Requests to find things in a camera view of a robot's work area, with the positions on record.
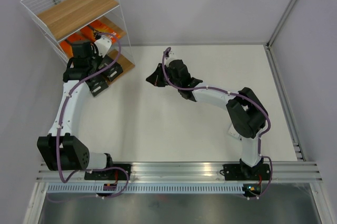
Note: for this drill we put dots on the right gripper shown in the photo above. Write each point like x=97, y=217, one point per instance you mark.
x=155, y=78

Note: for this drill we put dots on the white wire shelf rack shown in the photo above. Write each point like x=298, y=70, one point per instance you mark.
x=35, y=7

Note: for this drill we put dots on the orange razor box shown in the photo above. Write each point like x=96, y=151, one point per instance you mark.
x=66, y=46
x=93, y=30

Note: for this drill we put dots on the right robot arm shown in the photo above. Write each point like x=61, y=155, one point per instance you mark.
x=249, y=118

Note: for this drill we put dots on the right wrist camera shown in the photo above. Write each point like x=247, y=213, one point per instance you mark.
x=170, y=56

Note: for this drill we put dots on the aluminium rail frame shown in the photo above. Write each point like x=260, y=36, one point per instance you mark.
x=209, y=172

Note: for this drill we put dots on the white slotted cable duct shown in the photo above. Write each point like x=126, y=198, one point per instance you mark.
x=163, y=188

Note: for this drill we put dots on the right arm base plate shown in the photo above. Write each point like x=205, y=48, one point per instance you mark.
x=234, y=172

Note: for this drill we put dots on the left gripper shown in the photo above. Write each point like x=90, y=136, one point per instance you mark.
x=96, y=54

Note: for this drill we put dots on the wooden shelf board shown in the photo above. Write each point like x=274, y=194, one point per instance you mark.
x=123, y=62
x=78, y=36
x=70, y=15

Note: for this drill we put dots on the middle wooden shelf board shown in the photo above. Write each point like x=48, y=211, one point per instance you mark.
x=78, y=36

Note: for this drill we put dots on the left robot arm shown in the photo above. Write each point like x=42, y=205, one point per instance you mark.
x=61, y=148

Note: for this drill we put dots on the white Gillette razor pack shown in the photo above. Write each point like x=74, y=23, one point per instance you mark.
x=233, y=133

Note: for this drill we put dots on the bottom wooden shelf board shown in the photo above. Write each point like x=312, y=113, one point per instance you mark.
x=123, y=62

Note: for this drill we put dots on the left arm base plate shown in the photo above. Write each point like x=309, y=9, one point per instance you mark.
x=110, y=175

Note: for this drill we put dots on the black green razor box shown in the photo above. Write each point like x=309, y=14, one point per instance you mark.
x=112, y=72
x=97, y=85

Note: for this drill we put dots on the top wooden shelf board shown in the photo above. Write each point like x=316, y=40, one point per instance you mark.
x=70, y=15

